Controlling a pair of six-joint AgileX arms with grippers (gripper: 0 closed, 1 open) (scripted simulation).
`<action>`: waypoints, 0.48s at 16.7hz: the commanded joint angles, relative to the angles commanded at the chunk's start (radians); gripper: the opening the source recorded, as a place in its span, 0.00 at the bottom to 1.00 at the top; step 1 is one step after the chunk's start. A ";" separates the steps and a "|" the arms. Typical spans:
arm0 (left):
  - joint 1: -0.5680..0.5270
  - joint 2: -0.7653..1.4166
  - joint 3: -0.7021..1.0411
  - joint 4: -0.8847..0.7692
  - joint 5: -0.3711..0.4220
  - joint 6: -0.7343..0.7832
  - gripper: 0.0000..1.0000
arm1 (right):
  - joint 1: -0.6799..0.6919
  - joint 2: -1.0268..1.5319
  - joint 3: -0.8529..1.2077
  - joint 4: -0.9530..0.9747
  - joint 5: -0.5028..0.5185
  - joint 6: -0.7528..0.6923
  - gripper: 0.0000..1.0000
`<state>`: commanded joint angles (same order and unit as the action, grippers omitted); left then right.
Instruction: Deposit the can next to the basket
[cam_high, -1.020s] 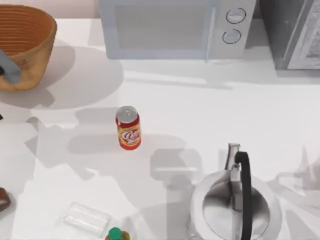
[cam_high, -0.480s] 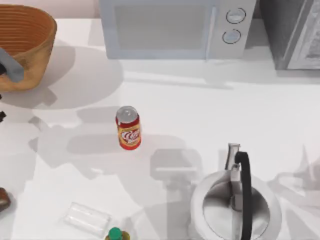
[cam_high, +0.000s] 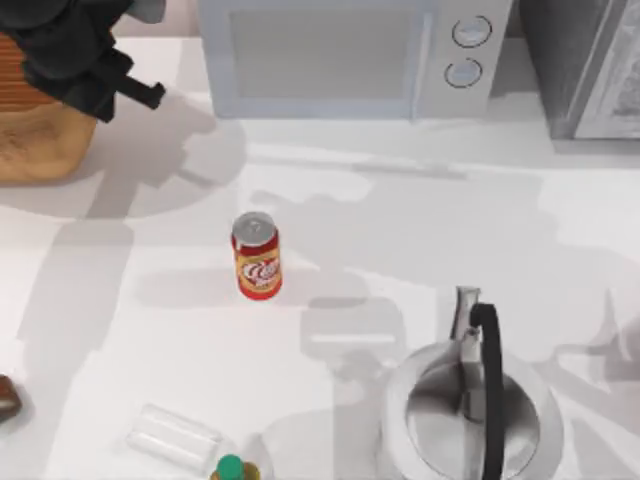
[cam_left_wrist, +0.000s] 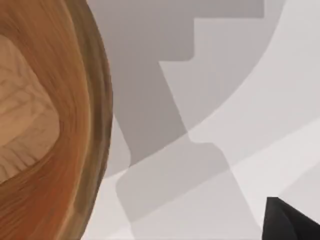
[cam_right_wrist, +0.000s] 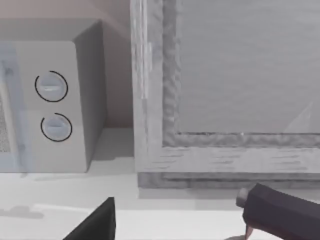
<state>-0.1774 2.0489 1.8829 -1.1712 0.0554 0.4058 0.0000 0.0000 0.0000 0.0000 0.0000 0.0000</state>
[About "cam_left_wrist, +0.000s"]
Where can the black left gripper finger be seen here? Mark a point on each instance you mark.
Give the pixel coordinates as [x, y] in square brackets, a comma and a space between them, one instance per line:
[287, 222]

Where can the brown wooden bowl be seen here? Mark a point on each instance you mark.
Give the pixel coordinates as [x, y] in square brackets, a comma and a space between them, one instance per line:
[50, 120]

